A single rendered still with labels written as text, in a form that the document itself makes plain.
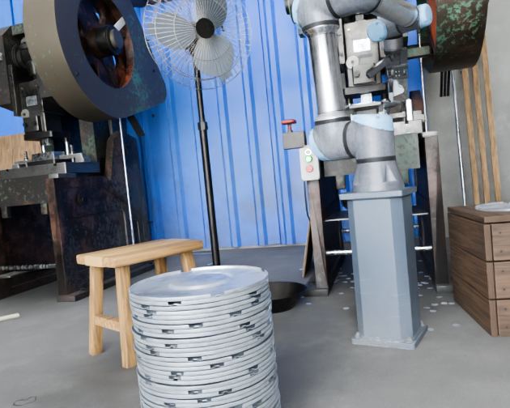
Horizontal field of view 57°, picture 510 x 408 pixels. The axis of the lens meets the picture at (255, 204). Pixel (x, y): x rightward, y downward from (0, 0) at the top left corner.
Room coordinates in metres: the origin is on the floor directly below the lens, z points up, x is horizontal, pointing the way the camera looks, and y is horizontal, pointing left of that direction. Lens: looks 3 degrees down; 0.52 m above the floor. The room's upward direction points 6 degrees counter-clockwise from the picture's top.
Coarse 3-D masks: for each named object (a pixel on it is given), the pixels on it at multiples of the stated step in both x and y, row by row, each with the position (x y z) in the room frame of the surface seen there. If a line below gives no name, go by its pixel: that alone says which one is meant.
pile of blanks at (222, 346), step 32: (256, 288) 0.91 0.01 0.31; (160, 320) 0.86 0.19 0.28; (192, 320) 0.85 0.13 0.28; (224, 320) 0.85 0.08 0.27; (256, 320) 0.90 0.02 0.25; (160, 352) 0.86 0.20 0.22; (192, 352) 0.86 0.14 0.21; (224, 352) 0.85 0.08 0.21; (256, 352) 0.89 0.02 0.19; (160, 384) 0.88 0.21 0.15; (192, 384) 0.85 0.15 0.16; (224, 384) 0.85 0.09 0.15; (256, 384) 0.89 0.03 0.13
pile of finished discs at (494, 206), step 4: (484, 204) 1.63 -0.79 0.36; (488, 204) 1.64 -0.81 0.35; (492, 204) 1.65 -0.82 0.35; (496, 204) 1.63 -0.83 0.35; (500, 204) 1.62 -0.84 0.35; (504, 204) 1.61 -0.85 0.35; (508, 204) 1.54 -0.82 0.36; (476, 208) 1.54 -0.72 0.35; (480, 208) 1.50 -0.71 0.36; (484, 208) 1.54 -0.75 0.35; (488, 208) 1.53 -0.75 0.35; (492, 208) 1.52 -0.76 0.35; (496, 208) 1.51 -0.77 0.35; (500, 208) 1.50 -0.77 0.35; (504, 208) 1.49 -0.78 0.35; (508, 208) 1.48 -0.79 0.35
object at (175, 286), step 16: (176, 272) 1.11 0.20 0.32; (208, 272) 1.09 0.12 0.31; (224, 272) 1.07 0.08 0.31; (240, 272) 1.05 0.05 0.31; (144, 288) 0.98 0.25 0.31; (160, 288) 0.96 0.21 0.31; (176, 288) 0.94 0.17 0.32; (192, 288) 0.93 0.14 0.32; (208, 288) 0.92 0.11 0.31; (224, 288) 0.91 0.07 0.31; (240, 288) 0.87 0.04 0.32
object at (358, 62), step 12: (348, 24) 2.15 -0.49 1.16; (360, 24) 2.14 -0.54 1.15; (348, 36) 2.15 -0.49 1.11; (360, 36) 2.14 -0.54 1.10; (348, 48) 2.15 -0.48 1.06; (360, 48) 2.14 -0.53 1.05; (372, 48) 2.12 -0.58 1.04; (348, 60) 2.14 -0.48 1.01; (360, 60) 2.14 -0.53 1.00; (372, 60) 2.13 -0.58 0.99; (348, 72) 2.15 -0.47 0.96; (360, 72) 2.11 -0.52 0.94; (348, 84) 2.16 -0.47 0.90; (360, 84) 2.14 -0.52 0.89
